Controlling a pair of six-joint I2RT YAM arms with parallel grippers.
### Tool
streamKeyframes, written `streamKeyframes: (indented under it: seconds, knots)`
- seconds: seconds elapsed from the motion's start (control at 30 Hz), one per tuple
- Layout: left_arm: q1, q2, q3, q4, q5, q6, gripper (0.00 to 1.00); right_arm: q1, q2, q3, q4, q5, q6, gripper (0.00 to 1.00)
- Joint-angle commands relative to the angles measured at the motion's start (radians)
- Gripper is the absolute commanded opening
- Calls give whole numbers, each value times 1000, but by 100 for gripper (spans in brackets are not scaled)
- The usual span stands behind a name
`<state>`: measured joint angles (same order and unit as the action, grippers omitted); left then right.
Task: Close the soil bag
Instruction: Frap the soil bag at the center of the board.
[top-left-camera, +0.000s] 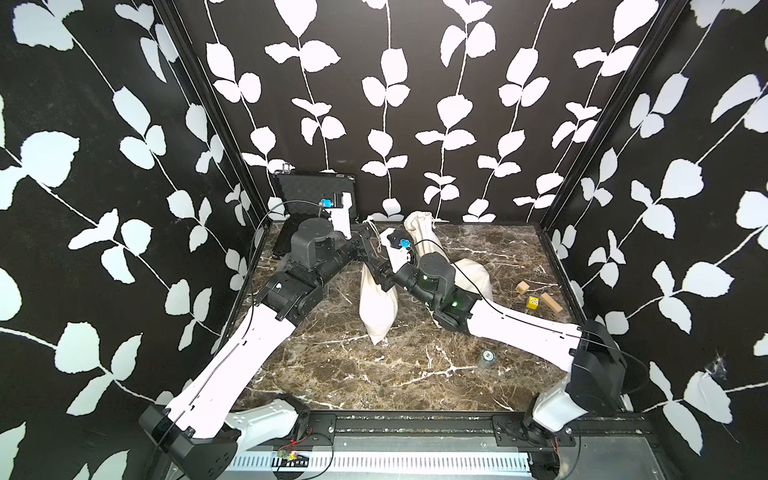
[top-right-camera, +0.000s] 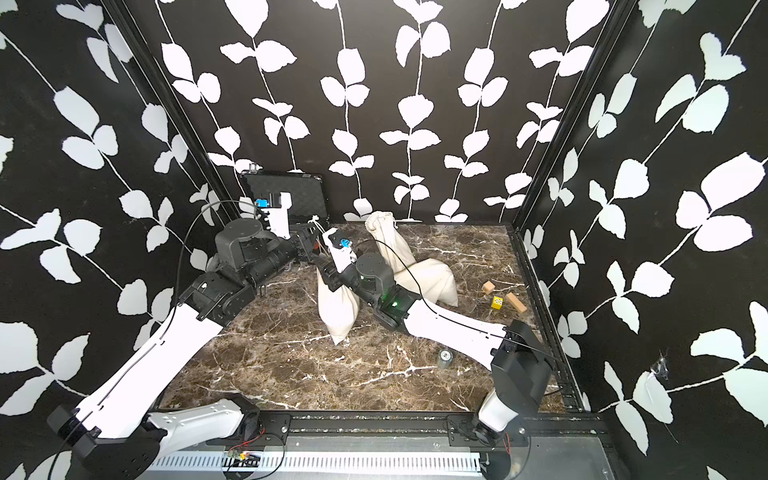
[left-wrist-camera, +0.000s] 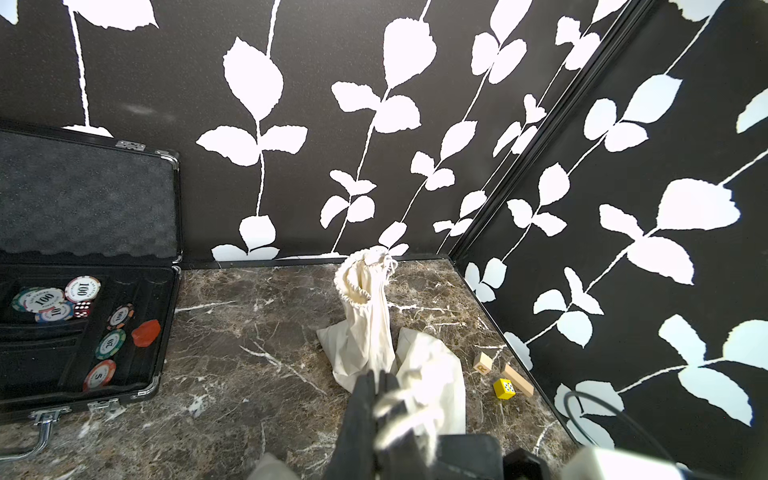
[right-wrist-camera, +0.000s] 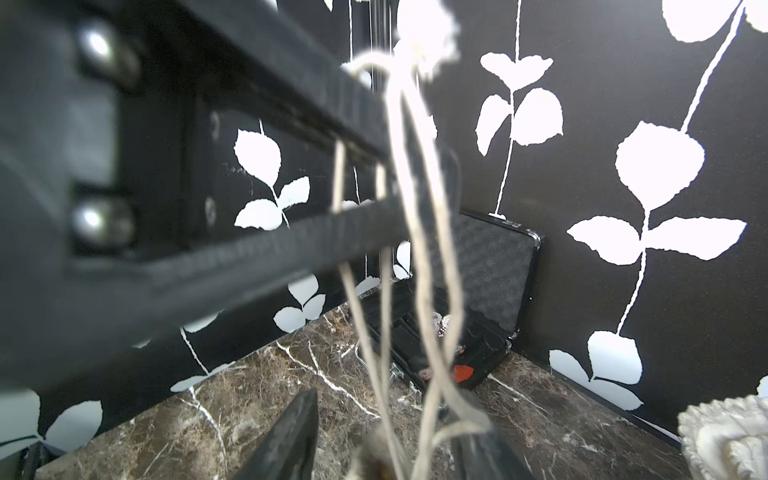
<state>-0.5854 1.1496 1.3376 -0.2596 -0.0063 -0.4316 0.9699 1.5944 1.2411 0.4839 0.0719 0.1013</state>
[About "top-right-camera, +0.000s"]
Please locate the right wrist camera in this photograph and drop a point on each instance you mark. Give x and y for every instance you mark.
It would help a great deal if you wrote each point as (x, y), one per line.
(340, 247)

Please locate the poker chip stack roll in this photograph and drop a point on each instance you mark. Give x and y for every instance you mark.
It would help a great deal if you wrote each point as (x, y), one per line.
(445, 358)

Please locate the small wooden cube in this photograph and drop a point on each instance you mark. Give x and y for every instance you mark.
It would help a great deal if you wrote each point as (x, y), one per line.
(488, 287)

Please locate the tall white cloth bag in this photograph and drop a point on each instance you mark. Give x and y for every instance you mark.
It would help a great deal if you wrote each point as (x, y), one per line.
(391, 244)

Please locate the long wooden block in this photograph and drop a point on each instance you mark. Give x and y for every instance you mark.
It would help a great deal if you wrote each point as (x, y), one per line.
(516, 302)

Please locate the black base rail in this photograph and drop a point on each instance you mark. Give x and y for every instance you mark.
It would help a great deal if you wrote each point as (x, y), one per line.
(457, 428)

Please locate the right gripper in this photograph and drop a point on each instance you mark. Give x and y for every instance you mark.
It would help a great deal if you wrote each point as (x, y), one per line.
(330, 274)

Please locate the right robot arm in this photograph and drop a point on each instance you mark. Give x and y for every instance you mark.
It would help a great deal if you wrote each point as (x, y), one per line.
(519, 365)

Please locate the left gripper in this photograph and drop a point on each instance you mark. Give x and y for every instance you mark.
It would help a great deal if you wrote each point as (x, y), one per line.
(304, 244)

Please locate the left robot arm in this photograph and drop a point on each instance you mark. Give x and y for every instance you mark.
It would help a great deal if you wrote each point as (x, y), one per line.
(112, 433)

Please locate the black poker chip case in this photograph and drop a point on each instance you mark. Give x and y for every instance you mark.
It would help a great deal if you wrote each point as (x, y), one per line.
(301, 193)

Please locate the white perforated strip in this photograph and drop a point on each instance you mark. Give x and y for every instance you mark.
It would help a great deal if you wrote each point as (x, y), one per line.
(396, 463)

